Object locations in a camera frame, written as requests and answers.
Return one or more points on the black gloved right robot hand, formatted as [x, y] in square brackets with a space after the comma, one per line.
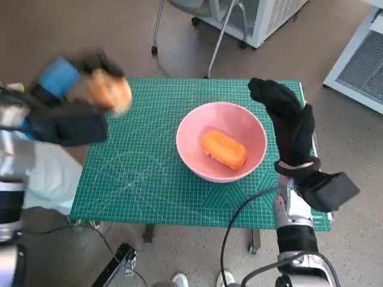
[291, 125]

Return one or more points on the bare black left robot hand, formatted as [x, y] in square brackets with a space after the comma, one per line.
[60, 77]

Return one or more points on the round bread bun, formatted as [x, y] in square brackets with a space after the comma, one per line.
[110, 91]

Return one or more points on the rectangular golden toast bread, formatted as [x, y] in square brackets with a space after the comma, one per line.
[224, 149]

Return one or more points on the pink bowl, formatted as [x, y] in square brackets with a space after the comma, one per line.
[191, 140]

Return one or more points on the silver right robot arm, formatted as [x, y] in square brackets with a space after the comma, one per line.
[296, 239]

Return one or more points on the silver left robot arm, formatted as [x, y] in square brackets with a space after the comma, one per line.
[12, 155]

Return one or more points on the person's white shoe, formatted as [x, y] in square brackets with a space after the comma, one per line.
[16, 86]

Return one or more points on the white cabinet with mesh panel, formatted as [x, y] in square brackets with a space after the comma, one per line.
[266, 18]
[359, 59]

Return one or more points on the person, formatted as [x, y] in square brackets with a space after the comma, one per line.
[51, 179]

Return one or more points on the grey chair with metal legs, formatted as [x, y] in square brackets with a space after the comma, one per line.
[220, 42]

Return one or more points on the black table leg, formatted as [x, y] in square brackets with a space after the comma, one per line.
[148, 233]
[254, 240]

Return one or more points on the green cutting mat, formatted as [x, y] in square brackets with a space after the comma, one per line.
[143, 167]

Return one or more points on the black and chrome metal stand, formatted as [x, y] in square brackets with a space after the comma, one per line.
[119, 260]

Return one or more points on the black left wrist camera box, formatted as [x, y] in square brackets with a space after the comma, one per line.
[71, 128]

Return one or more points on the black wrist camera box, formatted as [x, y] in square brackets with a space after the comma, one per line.
[71, 128]
[332, 191]

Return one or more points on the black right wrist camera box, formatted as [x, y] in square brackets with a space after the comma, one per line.
[332, 191]

